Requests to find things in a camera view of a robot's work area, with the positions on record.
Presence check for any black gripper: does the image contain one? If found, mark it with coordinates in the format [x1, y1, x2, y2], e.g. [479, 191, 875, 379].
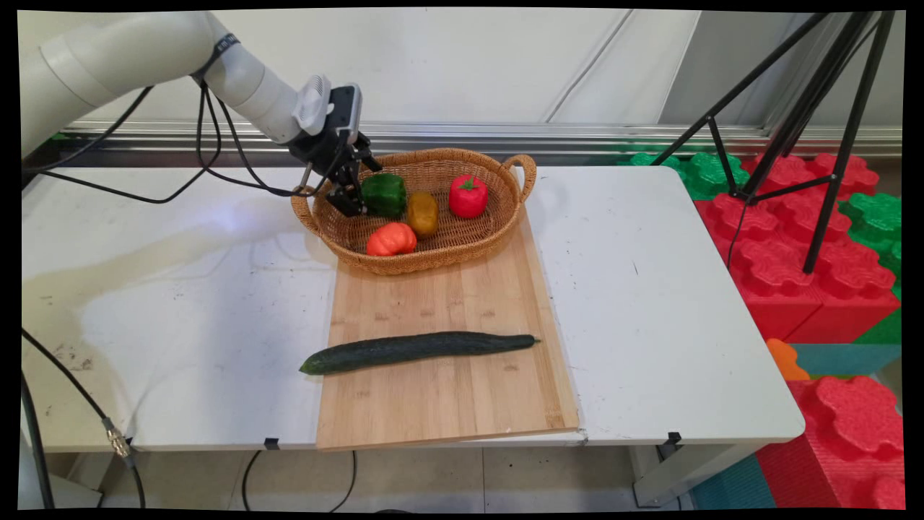
[287, 124, 384, 218]

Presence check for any yellow-brown toy bell pepper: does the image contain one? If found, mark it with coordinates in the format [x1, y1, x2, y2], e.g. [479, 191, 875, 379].
[406, 191, 440, 240]

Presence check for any bamboo cutting board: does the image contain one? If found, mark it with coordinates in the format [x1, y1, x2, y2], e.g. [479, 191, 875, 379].
[315, 209, 580, 451]

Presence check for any black cable under table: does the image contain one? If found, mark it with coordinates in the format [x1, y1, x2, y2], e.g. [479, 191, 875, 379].
[241, 450, 263, 511]
[331, 450, 359, 513]

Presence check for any dark green cucumber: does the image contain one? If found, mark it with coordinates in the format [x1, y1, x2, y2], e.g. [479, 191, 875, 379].
[299, 331, 541, 376]

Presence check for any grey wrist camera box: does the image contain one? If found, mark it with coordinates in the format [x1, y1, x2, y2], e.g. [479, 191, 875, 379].
[328, 84, 364, 146]

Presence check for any green foam block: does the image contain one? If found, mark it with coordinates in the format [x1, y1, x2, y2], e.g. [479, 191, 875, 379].
[837, 191, 903, 300]
[627, 150, 751, 202]

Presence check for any red toy bell pepper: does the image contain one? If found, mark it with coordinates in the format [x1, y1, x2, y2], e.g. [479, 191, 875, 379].
[448, 174, 489, 220]

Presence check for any white ribbed camera mount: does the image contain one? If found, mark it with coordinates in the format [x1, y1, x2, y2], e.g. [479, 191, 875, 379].
[292, 74, 334, 137]

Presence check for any teal foam mat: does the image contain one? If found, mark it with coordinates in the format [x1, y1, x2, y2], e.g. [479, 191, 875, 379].
[689, 454, 779, 511]

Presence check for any orange foam piece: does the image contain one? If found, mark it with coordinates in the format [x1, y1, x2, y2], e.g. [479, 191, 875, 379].
[765, 338, 811, 382]

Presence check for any white table leg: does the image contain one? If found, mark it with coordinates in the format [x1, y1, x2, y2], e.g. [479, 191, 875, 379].
[629, 441, 760, 508]

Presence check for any black cable with metal connector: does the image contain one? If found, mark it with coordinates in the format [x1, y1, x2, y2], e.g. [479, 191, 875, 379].
[20, 326, 147, 510]

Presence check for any black tripod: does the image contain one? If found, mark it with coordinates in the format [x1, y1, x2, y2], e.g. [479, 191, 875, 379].
[650, 11, 897, 275]

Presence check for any green toy bell pepper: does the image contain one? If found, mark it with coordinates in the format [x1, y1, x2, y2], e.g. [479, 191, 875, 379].
[360, 173, 408, 220]

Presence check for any large red foam block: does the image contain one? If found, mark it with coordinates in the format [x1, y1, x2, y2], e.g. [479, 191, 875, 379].
[693, 152, 903, 345]

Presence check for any teal foam block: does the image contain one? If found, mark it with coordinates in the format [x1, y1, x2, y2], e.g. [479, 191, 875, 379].
[790, 342, 903, 378]

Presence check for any wicker basket with handles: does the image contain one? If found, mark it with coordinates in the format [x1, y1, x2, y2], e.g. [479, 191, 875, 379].
[290, 148, 538, 277]

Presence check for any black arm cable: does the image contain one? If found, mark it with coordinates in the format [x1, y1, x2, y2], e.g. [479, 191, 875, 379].
[22, 79, 225, 205]
[196, 78, 340, 199]

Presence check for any aluminium wall rail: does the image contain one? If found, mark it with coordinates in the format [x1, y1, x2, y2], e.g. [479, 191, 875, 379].
[61, 121, 903, 157]

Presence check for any black velcro strap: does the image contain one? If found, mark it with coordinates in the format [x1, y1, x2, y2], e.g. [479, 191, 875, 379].
[191, 32, 241, 82]

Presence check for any orange tomato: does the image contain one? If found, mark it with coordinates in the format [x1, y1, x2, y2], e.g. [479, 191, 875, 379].
[365, 221, 419, 258]

